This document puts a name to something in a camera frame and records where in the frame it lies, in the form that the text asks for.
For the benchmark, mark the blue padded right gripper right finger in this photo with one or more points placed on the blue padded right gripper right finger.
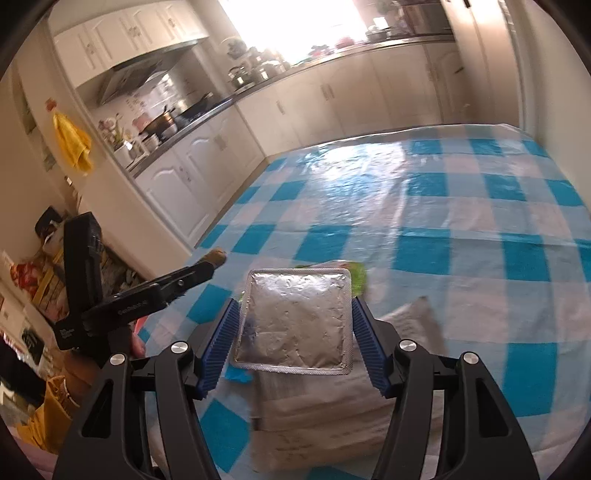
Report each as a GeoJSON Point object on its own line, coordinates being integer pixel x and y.
{"type": "Point", "coordinates": [377, 361]}

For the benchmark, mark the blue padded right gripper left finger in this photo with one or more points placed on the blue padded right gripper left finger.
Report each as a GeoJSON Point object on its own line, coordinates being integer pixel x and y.
{"type": "Point", "coordinates": [215, 340]}

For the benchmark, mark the silver foil packet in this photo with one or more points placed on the silver foil packet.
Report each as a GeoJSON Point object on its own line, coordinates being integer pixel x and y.
{"type": "Point", "coordinates": [296, 321]}

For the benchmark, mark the white lower kitchen cabinets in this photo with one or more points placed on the white lower kitchen cabinets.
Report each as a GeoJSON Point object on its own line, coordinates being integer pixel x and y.
{"type": "Point", "coordinates": [382, 89]}

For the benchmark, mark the white kitchen cabinets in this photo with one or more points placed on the white kitchen cabinets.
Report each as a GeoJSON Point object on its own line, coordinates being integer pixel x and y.
{"type": "Point", "coordinates": [92, 37]}
{"type": "Point", "coordinates": [382, 89]}

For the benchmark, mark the white upper kitchen cabinets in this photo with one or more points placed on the white upper kitchen cabinets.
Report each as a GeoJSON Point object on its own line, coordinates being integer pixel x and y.
{"type": "Point", "coordinates": [92, 37]}

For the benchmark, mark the white folded paper bag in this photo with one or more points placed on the white folded paper bag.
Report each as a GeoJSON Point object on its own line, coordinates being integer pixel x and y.
{"type": "Point", "coordinates": [301, 421]}

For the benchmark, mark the green snack wrapper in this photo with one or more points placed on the green snack wrapper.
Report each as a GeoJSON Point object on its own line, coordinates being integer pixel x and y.
{"type": "Point", "coordinates": [356, 270]}

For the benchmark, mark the yellow bag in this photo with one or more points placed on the yellow bag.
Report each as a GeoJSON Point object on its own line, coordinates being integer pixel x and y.
{"type": "Point", "coordinates": [48, 427]}

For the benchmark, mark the white flower pot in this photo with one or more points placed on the white flower pot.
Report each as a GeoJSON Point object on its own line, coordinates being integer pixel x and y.
{"type": "Point", "coordinates": [123, 154]}

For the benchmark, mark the yellow hanging towel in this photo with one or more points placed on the yellow hanging towel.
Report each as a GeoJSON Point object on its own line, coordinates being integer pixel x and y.
{"type": "Point", "coordinates": [74, 143]}

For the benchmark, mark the blue white checkered tablecloth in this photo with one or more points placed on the blue white checkered tablecloth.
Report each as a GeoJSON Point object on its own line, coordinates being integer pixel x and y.
{"type": "Point", "coordinates": [479, 219]}

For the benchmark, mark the steel pot on stove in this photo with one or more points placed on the steel pot on stove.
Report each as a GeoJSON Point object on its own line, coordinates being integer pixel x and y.
{"type": "Point", "coordinates": [160, 124]}

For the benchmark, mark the black frying pan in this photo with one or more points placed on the black frying pan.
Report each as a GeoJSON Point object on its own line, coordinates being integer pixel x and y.
{"type": "Point", "coordinates": [194, 111]}

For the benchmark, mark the steel range hood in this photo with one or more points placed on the steel range hood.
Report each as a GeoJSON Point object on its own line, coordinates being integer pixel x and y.
{"type": "Point", "coordinates": [132, 74]}

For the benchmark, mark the steel kettle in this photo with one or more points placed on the steel kettle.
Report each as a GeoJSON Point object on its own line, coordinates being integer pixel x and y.
{"type": "Point", "coordinates": [239, 76]}

